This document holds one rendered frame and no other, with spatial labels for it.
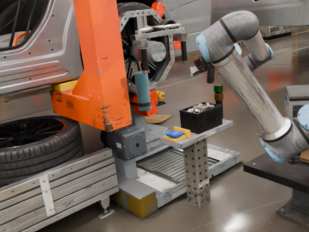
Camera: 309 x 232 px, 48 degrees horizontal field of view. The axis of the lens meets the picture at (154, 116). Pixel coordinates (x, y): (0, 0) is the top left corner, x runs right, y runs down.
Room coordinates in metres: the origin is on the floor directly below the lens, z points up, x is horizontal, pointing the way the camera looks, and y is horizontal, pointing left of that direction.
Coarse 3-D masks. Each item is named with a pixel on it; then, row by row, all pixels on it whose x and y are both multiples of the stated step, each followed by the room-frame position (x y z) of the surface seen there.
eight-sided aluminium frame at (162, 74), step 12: (132, 12) 2.34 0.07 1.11; (144, 12) 2.40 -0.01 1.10; (120, 24) 2.27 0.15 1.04; (156, 24) 2.52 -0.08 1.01; (168, 36) 2.53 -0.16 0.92; (168, 48) 2.54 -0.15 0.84; (168, 60) 2.54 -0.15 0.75; (168, 72) 2.51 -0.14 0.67; (132, 84) 2.30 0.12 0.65; (156, 84) 2.43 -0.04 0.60
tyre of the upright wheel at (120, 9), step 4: (120, 4) 2.41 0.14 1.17; (124, 4) 2.42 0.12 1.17; (128, 4) 2.43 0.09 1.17; (132, 4) 2.45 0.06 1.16; (136, 4) 2.47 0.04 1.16; (140, 4) 2.49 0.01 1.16; (120, 8) 2.39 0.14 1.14; (124, 8) 2.40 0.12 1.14; (128, 8) 2.42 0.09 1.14; (132, 8) 2.45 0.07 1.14; (136, 8) 2.47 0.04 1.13; (140, 8) 2.49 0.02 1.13; (144, 8) 2.51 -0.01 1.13; (148, 8) 2.53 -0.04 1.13; (120, 12) 2.38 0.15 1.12; (80, 48) 2.40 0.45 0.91; (80, 52) 2.41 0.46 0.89; (164, 60) 2.60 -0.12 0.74; (152, 80) 2.52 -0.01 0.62; (128, 92) 2.37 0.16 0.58; (132, 96) 2.39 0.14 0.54
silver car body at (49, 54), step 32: (0, 0) 3.70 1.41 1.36; (32, 0) 3.65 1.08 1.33; (64, 0) 2.25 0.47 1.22; (160, 0) 2.71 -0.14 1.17; (192, 0) 2.92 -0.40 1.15; (0, 32) 3.44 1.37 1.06; (32, 32) 2.11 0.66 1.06; (64, 32) 2.22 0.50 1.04; (192, 32) 2.90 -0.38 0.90; (0, 64) 1.95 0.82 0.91; (32, 64) 2.05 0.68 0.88; (64, 64) 2.17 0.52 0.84
